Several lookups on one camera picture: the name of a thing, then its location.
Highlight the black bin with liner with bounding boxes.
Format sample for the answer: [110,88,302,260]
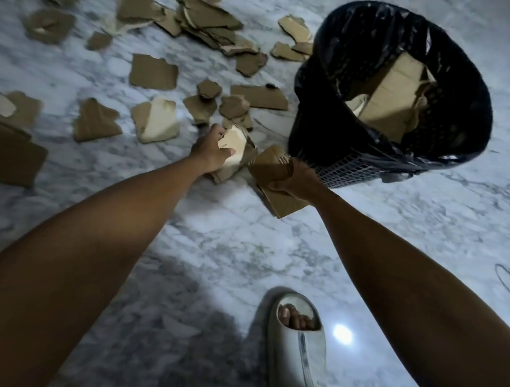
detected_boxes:
[287,0,494,190]

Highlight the person's right white sandal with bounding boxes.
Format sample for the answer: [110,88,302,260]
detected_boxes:
[266,293,328,387]

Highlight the person's right hand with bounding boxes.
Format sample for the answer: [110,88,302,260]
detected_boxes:
[268,157,328,205]

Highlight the brown paper pieces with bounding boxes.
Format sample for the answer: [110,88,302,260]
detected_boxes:
[0,0,316,189]

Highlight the person's right forearm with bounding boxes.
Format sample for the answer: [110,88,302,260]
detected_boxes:
[314,187,510,387]

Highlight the person's left hand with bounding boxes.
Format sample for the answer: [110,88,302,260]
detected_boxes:
[188,123,237,175]

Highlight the person's left forearm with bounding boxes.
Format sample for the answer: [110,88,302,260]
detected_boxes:
[0,153,208,387]

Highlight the torn brown paper handful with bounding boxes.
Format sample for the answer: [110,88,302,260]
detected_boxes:
[205,124,259,186]
[358,52,438,144]
[246,144,311,220]
[344,94,370,118]

